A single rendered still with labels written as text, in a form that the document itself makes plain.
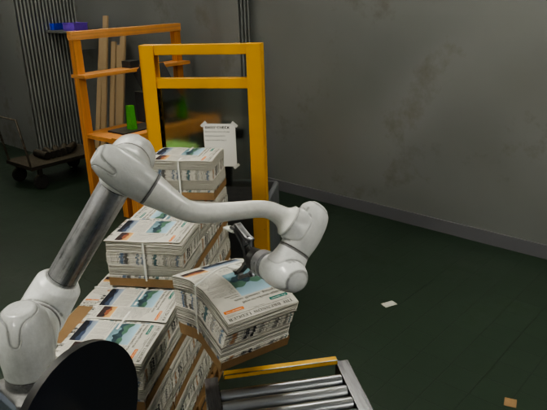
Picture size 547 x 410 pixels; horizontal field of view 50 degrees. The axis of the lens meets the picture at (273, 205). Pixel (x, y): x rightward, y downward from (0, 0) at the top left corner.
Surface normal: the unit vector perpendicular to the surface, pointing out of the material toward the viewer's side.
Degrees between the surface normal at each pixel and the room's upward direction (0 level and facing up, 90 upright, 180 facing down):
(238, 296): 14
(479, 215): 90
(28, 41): 90
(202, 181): 90
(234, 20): 90
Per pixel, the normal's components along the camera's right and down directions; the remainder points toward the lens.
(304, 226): 0.22, -0.10
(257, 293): 0.16, -0.83
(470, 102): -0.67, 0.27
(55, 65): 0.74, 0.21
